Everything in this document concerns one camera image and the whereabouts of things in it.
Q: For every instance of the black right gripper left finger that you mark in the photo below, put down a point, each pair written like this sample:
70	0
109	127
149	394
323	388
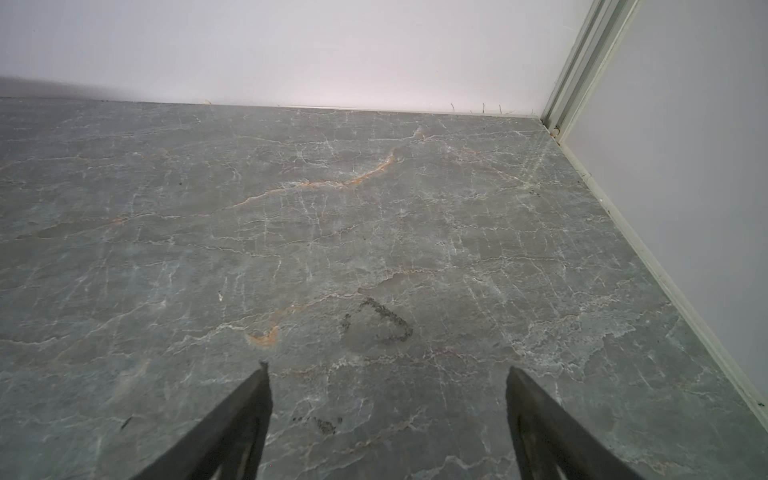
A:
227	443

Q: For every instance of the aluminium corner frame post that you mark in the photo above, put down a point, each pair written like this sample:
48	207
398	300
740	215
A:
599	36

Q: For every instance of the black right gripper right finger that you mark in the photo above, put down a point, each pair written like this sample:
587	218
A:
548	442

